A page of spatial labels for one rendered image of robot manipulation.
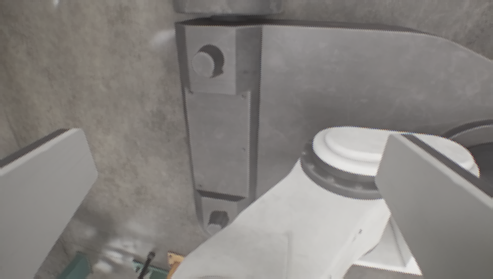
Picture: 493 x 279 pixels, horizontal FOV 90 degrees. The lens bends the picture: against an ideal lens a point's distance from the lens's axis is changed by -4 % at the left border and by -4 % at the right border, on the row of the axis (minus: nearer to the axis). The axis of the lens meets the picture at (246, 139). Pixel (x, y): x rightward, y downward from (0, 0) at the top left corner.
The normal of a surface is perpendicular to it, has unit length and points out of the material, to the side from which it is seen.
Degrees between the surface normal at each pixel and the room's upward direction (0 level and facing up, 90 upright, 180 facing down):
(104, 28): 0
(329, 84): 0
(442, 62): 0
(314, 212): 90
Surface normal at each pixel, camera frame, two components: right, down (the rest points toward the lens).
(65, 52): -0.21, 0.48
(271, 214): 0.01, -0.87
